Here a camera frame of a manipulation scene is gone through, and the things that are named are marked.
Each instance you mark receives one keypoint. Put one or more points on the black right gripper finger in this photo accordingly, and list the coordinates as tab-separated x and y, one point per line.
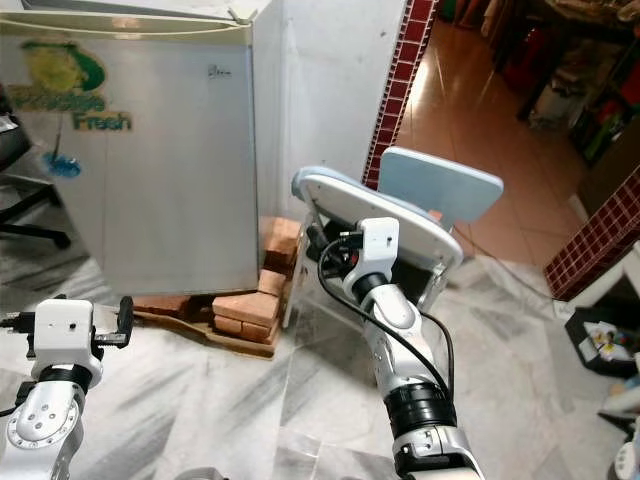
349	230
322	244

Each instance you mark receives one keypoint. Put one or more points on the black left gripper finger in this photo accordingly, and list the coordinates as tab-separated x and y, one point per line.
124	315

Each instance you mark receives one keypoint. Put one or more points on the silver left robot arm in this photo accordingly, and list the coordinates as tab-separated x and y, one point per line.
40	430

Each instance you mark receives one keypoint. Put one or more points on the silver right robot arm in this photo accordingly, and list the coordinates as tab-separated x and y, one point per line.
390	320

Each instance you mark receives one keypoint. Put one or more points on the silver fridge door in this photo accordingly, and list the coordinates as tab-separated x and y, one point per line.
180	180

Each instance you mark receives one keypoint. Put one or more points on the silver mini fridge body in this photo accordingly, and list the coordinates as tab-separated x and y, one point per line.
140	27

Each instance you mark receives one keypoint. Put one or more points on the red clay brick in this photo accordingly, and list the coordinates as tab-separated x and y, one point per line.
240	333
277	243
245	306

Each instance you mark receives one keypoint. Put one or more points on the light blue plastic board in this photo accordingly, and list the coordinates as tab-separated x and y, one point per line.
445	185

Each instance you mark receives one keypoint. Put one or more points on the black office chair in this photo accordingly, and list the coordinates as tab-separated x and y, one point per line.
10	145

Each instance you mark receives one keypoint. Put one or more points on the green yellow Fresh sticker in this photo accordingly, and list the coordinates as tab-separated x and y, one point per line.
75	72

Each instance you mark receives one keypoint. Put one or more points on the black plastic bin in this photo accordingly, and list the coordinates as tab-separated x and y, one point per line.
585	360

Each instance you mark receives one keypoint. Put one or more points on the dark cluttered storage shelf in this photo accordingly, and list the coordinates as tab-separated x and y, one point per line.
590	90

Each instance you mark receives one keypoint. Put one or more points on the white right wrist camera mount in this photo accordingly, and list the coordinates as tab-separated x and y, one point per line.
380	245

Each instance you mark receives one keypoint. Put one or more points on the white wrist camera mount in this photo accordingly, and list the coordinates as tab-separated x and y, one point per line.
65	330
380	245

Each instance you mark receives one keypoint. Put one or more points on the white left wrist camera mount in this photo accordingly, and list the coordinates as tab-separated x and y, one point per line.
65	330

